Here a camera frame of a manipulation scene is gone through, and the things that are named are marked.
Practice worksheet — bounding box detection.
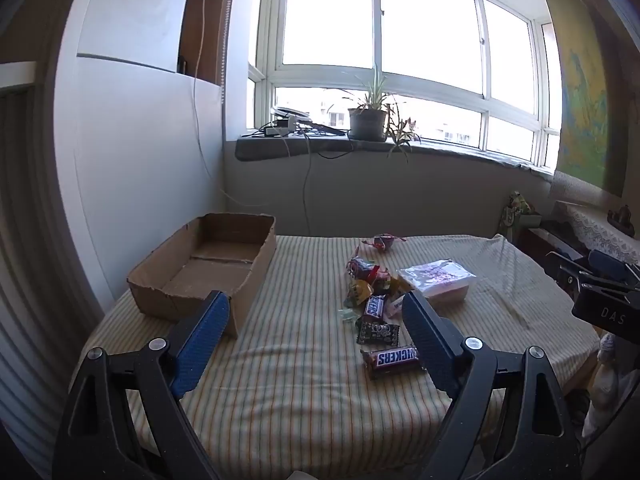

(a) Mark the large brown chocolate bar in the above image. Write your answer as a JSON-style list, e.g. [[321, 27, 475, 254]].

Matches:
[[361, 345, 421, 380]]

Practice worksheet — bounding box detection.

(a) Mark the pale cloth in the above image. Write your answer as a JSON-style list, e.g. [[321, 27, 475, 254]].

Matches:
[[592, 332, 623, 441]]

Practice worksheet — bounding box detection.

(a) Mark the small trailing plant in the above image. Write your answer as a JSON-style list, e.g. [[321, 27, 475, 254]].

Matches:
[[385, 102, 423, 161]]

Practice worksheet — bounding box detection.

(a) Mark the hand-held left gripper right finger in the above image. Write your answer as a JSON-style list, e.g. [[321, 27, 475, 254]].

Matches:
[[401, 291, 586, 480]]

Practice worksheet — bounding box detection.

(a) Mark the white cable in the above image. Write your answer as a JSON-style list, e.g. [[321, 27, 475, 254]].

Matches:
[[191, 0, 278, 208]]

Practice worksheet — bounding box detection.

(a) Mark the flat black device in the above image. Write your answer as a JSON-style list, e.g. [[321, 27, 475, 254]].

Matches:
[[300, 119, 347, 137]]

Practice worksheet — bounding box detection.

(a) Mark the yellow snack packet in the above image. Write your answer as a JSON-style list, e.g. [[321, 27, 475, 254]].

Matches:
[[345, 280, 375, 308]]

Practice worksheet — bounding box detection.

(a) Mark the small brown chocolate bar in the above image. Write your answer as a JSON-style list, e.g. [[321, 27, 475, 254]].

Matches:
[[362, 294, 387, 323]]

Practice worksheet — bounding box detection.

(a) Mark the brown cardboard box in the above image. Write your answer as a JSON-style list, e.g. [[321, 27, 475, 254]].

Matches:
[[126, 212, 277, 339]]

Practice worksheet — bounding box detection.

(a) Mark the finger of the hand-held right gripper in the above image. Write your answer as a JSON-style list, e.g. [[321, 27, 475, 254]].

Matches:
[[588, 249, 640, 291], [545, 251, 590, 292]]

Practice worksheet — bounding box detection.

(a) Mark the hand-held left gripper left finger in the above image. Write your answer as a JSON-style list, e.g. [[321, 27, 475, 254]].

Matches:
[[52, 290, 231, 480]]

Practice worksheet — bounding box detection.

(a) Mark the wall map poster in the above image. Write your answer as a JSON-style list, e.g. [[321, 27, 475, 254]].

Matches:
[[557, 10, 627, 196]]

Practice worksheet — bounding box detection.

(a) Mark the white lace cloth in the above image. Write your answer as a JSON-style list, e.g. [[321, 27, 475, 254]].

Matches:
[[555, 200, 640, 266]]

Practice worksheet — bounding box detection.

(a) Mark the dark sideboard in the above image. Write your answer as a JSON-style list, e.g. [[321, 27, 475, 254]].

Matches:
[[520, 220, 596, 281]]

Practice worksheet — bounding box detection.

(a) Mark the white power adapter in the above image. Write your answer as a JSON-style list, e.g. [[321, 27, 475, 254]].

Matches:
[[265, 115, 301, 137]]

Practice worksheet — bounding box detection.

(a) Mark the large window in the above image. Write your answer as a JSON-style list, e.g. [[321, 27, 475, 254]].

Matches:
[[247, 0, 563, 171]]

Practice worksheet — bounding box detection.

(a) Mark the black patterned candy packet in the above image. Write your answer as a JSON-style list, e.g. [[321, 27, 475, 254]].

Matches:
[[356, 319, 402, 346]]

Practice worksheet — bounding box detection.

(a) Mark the floral patterned bag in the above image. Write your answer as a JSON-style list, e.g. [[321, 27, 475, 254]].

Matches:
[[500, 191, 543, 241]]

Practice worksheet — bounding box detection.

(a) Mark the potted plant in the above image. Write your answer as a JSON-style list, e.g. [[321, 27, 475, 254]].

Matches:
[[325, 65, 401, 142]]

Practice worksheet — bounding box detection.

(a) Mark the red-wrapped dark snack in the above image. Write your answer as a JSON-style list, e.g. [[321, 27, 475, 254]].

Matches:
[[361, 233, 407, 253]]

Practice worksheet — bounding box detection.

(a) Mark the dark figurine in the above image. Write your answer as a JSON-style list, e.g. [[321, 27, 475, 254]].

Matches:
[[607, 205, 636, 238]]

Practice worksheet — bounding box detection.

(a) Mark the white plastic-wrapped pack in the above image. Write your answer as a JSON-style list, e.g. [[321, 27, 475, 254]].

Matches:
[[397, 259, 476, 305]]

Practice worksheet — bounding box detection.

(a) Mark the tan snack packet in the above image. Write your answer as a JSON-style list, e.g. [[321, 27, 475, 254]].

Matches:
[[381, 275, 416, 297]]

